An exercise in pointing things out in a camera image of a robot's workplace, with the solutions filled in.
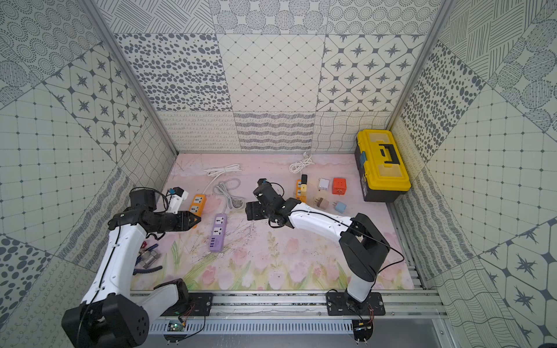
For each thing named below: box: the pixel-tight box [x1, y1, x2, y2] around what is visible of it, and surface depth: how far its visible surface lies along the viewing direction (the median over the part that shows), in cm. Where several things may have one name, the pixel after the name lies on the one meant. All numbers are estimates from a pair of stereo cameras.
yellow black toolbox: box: [353, 129, 412, 203], surface depth 97 cm
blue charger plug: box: [332, 201, 347, 214], surface depth 100 cm
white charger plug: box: [317, 177, 330, 191], surface depth 108 cm
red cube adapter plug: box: [332, 177, 348, 196], surface depth 103 cm
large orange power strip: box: [188, 193, 207, 230], surface depth 100 cm
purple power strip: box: [208, 213, 228, 253], surface depth 90 cm
